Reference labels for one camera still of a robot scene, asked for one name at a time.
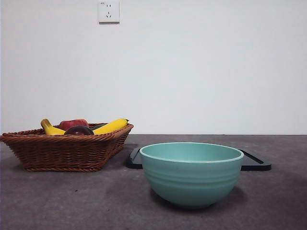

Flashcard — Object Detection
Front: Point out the yellow banana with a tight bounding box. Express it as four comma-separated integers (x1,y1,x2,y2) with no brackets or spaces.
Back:
40,118,130,136

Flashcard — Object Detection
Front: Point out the dark purple plum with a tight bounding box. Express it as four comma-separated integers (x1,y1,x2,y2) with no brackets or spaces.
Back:
64,125,94,136

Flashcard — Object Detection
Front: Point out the dark green rectangular tray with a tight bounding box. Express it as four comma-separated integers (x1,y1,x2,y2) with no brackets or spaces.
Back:
126,147,272,171

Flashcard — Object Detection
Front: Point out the dark green vegetable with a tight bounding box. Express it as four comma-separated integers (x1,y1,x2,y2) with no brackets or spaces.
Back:
90,123,108,131

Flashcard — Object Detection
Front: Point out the brown wicker basket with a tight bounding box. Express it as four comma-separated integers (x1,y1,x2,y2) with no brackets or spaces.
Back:
0,123,134,173

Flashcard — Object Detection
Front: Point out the white wall socket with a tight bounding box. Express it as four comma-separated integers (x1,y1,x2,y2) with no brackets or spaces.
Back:
98,0,120,24

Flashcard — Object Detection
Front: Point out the teal ribbed bowl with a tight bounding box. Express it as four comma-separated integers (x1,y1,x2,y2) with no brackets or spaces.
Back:
139,141,245,208

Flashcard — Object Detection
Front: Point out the red apple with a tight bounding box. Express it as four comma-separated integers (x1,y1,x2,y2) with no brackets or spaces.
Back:
59,118,89,130

